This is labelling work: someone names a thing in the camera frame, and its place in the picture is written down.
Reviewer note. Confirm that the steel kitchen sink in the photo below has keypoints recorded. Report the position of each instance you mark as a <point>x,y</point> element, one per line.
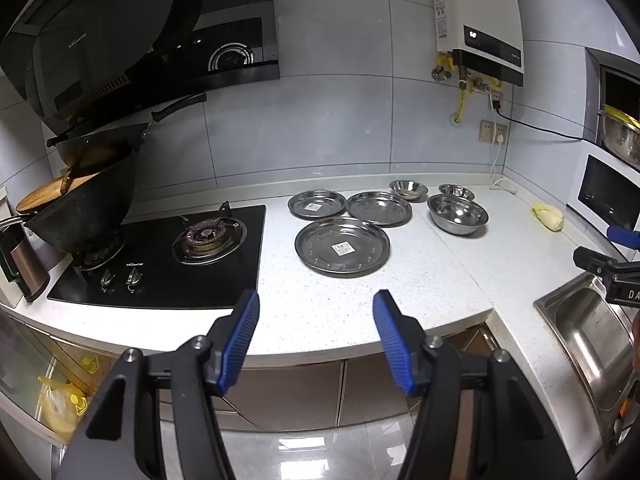
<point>585,330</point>

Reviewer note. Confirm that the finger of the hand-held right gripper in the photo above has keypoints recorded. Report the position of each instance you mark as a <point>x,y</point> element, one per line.
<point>595,260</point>
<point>622,236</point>

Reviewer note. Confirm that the round wooden lid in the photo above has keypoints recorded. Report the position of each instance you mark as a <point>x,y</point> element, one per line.
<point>45,195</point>

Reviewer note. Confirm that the napa cabbage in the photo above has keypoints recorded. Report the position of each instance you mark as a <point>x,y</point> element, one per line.
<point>548,217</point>

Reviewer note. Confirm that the double wall outlet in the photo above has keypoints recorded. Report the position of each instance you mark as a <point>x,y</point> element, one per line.
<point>492,132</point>

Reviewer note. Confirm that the brass pipe valve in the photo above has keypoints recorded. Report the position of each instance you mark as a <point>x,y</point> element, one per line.
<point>442,67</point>

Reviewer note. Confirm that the gas stove burner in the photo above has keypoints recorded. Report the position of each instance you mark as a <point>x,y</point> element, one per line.
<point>207,237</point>

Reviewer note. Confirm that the brown base cabinet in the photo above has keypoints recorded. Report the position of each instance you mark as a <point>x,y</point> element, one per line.
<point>300,390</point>

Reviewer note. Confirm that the gas stove knob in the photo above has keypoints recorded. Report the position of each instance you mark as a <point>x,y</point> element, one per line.
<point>133,278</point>
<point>107,280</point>

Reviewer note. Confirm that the large steel bowl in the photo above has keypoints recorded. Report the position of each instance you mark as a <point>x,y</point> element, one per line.
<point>457,215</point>

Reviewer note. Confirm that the plain steel plate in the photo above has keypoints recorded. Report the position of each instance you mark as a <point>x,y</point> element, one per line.
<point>379,208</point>

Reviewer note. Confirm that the white microwave oven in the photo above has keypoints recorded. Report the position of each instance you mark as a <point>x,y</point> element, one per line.
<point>607,192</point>

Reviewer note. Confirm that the yellow plastic bag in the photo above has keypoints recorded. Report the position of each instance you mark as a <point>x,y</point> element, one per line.
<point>60,405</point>

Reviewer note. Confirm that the large black wok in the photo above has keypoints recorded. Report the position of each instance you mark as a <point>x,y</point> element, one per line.
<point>85,210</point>

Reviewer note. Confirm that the medium steel bowl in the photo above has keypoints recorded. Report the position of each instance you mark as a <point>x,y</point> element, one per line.
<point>408,189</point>

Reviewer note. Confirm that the black range hood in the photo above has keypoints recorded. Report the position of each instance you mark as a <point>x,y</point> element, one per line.
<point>125,25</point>

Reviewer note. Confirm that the large steel plate with label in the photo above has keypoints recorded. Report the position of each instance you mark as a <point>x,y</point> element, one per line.
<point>342,246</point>

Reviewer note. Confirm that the white gas water heater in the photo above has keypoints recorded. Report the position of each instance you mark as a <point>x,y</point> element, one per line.
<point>475,5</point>

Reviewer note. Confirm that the black glass gas stove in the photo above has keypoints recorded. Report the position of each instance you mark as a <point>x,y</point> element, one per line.
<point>160,280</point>

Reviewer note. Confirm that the single wall outlet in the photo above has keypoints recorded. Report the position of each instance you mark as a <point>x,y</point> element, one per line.
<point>495,97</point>

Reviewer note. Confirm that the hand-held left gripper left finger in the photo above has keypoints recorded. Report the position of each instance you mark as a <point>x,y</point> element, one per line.
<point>242,340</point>

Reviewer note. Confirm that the steel electric kettle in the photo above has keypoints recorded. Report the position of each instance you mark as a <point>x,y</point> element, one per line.
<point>22,260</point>

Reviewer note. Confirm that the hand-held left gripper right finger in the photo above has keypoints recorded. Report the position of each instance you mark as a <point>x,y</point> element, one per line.
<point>392,345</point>

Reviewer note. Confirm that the small steel plate with label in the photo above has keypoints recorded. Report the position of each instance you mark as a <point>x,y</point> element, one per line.
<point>316,204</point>

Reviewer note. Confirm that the grey wall cabinet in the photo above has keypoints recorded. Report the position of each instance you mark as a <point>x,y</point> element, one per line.
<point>612,85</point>

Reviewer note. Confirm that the steel mixing basin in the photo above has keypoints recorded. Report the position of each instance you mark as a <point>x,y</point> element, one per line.
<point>622,137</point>

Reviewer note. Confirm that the small steel bowl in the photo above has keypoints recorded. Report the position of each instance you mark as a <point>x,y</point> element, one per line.
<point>456,191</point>

